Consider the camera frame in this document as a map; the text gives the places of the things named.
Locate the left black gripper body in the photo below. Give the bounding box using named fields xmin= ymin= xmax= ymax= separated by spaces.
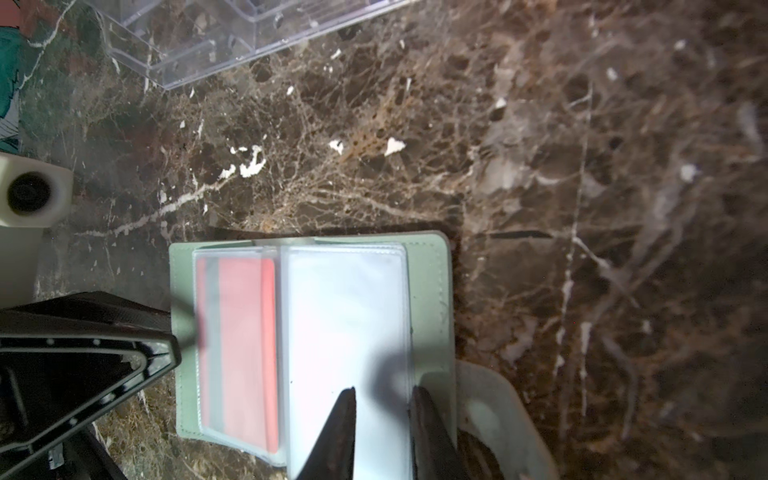
xmin=0 ymin=371 xmax=130 ymax=480

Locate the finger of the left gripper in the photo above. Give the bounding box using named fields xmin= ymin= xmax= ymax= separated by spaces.
xmin=0 ymin=290 xmax=182 ymax=478

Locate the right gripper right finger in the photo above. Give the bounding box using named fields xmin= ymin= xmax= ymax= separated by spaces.
xmin=409 ymin=386 xmax=470 ymax=480

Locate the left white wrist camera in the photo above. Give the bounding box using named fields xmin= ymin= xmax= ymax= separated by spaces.
xmin=1 ymin=153 xmax=74 ymax=308

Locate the clear plastic organizer box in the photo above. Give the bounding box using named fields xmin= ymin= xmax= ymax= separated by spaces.
xmin=88 ymin=0 xmax=403 ymax=90

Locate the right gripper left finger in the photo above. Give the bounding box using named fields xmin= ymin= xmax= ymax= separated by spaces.
xmin=297 ymin=387 xmax=357 ymax=480

